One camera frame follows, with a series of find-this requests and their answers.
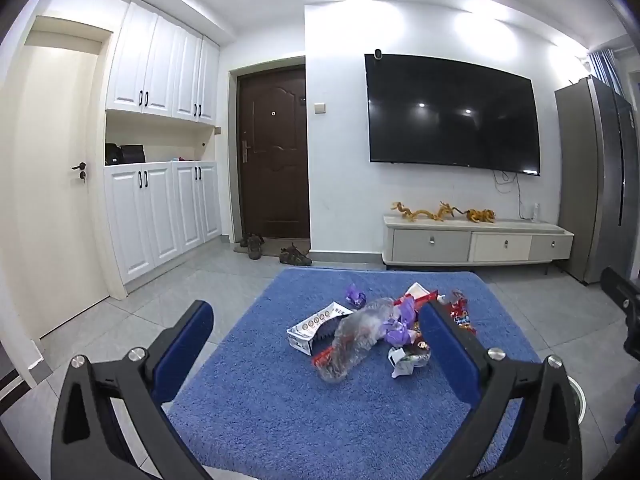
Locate red silver candy wrapper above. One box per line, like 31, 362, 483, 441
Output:
442, 290, 476, 334

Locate white paper wrapper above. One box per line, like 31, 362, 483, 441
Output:
387, 341, 431, 378

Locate red white snack bag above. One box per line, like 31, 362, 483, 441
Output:
394, 282, 439, 312

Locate clear plastic bag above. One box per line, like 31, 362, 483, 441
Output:
312, 298, 397, 382

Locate small purple wrapper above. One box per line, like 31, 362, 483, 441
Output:
345, 284, 367, 310

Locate white printed carton box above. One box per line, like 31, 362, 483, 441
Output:
286, 301, 354, 356

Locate grey steel refrigerator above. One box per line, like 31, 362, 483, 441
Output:
555, 76, 639, 285

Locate golden tiger figurine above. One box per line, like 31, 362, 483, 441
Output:
464, 209, 496, 223

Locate blue fuzzy rug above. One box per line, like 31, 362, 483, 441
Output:
168, 269, 537, 479

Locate golden dragon figurine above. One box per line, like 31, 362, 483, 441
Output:
392, 202, 463, 221

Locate white tv console cabinet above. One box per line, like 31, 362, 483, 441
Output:
382, 216, 574, 268

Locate blue window curtain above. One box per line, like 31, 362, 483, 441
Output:
588, 48, 624, 96

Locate white lower cabinets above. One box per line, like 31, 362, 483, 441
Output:
104, 160, 221, 284

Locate left brown shoe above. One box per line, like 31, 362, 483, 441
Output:
240, 233, 265, 260

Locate cream interior door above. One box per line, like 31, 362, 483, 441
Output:
1, 32, 106, 338

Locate black device on counter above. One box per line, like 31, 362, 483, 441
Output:
105, 143, 145, 166

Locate dark brown entrance door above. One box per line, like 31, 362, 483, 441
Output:
236, 65, 310, 238

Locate wall mounted black television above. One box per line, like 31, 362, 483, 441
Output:
364, 52, 540, 176

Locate white upper wall cabinets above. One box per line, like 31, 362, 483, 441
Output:
105, 0, 220, 125

